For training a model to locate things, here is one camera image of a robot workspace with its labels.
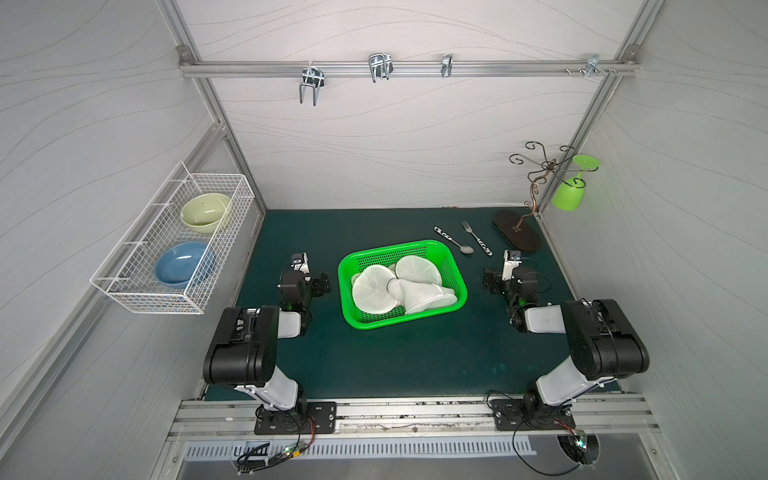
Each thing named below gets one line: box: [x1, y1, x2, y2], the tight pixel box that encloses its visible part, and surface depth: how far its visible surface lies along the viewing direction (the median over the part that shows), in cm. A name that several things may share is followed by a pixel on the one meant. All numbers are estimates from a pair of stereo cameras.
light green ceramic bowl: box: [180, 193, 231, 234], surface depth 73 cm
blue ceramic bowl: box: [154, 241, 207, 289], surface depth 65 cm
